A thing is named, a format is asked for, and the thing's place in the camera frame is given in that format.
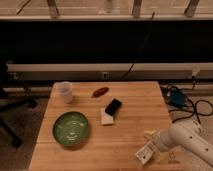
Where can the white sponge block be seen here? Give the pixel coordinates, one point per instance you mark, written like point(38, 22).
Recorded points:
point(106, 119)

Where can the blue power adapter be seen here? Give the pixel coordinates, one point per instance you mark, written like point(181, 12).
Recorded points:
point(177, 98)

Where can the black rectangular block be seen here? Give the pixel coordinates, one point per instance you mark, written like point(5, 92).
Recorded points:
point(112, 107)

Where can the black office chair base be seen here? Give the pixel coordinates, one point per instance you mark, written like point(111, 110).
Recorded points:
point(5, 78)

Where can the green ceramic bowl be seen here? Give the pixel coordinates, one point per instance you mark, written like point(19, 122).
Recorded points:
point(71, 128)

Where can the clear plastic cup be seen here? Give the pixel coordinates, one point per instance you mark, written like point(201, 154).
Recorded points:
point(64, 90)

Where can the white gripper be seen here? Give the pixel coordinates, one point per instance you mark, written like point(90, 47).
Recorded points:
point(153, 140)

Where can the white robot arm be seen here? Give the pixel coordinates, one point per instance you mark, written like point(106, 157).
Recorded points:
point(187, 134)

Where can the brown sausage-shaped object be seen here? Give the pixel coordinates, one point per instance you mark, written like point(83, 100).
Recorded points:
point(101, 91)

